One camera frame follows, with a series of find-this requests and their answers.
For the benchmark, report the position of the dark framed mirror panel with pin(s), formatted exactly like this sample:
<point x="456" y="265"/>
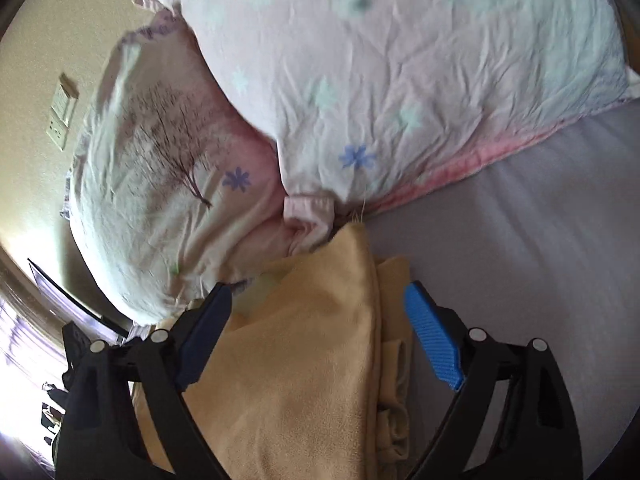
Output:
<point x="95" y="314"/>

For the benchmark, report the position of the grey-purple textured bed sheet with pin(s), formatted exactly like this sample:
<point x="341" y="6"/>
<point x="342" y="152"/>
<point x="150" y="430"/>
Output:
<point x="540" y="250"/>

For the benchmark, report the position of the white wall switch and socket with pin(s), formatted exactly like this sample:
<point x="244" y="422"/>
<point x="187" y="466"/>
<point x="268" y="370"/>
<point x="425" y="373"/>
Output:
<point x="61" y="111"/>

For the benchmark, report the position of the pink floral pillow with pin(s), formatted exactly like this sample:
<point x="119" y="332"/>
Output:
<point x="380" y="101"/>

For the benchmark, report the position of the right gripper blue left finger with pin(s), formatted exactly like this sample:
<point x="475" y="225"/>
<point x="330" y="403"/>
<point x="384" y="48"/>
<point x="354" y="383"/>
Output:
<point x="199" y="332"/>

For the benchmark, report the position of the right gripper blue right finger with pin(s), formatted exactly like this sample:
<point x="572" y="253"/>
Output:
<point x="439" y="331"/>

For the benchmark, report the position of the white floral pillow with tree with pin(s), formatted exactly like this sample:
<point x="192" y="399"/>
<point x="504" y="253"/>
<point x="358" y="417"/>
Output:
<point x="171" y="190"/>

